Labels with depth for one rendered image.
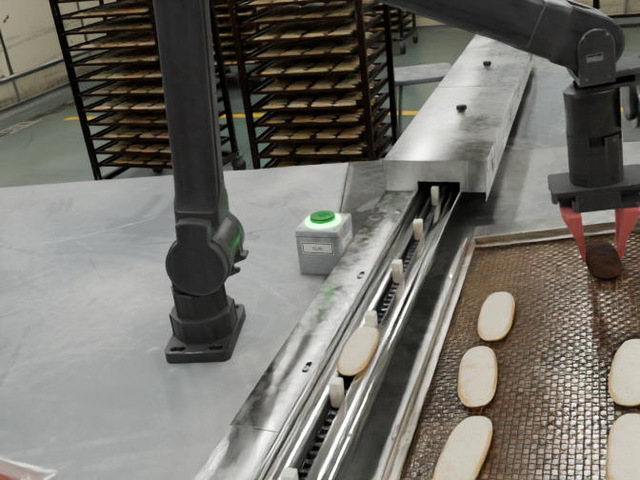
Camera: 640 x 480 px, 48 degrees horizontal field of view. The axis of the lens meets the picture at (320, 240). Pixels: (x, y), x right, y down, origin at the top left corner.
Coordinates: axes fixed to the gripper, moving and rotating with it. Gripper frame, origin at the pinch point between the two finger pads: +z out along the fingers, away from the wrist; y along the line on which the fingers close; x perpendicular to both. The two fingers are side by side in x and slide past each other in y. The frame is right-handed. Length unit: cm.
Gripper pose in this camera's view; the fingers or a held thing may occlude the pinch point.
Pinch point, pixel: (601, 251)
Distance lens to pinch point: 90.5
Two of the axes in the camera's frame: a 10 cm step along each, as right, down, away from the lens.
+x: 2.0, -4.1, 8.9
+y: 9.6, -1.0, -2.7
